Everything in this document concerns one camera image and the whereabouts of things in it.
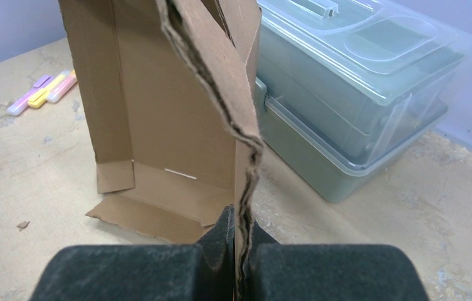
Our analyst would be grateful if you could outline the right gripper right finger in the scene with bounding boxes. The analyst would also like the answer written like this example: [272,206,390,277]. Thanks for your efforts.
[243,224,429,300]

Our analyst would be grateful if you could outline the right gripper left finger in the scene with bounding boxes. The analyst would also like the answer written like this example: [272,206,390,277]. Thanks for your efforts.
[30,206,235,300]

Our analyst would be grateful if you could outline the brown cardboard box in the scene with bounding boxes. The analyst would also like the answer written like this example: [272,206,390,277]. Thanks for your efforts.
[60,1,264,300]

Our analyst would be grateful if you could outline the translucent green plastic toolbox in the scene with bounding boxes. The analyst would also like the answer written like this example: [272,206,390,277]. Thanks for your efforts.
[256,1,472,203]

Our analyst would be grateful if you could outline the orange pink highlighter marker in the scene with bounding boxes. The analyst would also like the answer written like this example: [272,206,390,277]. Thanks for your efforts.
[46,70,77,103]

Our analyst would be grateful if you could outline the yellow highlighter marker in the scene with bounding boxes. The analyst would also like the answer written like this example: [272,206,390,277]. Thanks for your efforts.
[28,70,71,108]

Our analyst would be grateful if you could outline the purple highlighter marker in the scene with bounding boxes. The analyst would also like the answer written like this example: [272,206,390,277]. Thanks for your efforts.
[7,75,52,116]

